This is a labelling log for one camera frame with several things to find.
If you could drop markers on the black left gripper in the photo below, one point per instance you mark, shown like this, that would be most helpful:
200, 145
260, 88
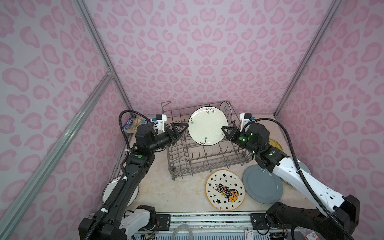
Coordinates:
179, 135

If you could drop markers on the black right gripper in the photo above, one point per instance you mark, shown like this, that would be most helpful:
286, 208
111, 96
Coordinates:
232, 136

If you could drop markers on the cream floral plate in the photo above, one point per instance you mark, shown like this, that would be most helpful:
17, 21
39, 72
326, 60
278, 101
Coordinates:
205, 126

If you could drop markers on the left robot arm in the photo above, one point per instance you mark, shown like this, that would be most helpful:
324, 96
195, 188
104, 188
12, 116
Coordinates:
106, 222

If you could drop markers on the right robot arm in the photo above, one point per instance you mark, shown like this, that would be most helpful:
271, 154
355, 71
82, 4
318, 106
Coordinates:
335, 216

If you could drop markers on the colourful book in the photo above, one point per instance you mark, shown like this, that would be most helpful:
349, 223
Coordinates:
133, 123

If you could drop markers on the green bamboo woven tray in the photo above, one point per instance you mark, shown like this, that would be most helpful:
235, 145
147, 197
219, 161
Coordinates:
275, 144

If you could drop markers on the cat and stars plate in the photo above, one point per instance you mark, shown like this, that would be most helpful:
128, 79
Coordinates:
225, 190

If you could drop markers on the grey-blue plate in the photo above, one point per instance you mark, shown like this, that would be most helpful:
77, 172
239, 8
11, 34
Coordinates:
262, 186

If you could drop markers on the pale green plate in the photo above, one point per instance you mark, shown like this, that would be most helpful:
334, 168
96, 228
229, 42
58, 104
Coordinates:
304, 167

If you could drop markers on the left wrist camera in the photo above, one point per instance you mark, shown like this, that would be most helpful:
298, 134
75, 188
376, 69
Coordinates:
159, 122

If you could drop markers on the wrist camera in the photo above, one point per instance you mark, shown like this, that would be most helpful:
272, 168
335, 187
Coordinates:
159, 122
246, 119

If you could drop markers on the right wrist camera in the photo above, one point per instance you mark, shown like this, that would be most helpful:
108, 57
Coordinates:
246, 119

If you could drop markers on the grey wire dish rack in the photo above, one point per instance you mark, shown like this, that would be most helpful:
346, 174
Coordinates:
187, 158

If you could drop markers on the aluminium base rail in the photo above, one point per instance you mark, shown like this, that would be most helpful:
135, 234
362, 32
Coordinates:
217, 226

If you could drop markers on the grey metal frame post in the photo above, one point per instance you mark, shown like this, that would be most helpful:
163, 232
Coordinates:
91, 27

